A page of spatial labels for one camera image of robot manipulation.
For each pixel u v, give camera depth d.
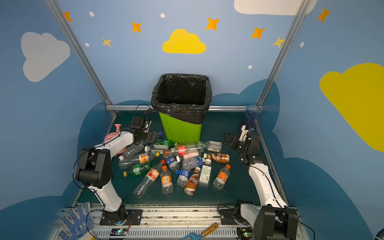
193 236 0.70
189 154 0.93
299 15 0.72
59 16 0.71
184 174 0.84
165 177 0.83
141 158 0.90
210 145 0.99
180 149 0.89
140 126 0.77
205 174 0.86
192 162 0.88
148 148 0.96
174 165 0.91
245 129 0.75
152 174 0.84
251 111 1.00
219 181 0.84
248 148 0.62
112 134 0.92
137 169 0.85
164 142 1.00
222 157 0.91
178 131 0.91
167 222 0.73
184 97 1.02
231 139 0.74
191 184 0.81
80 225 0.72
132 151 0.96
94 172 0.49
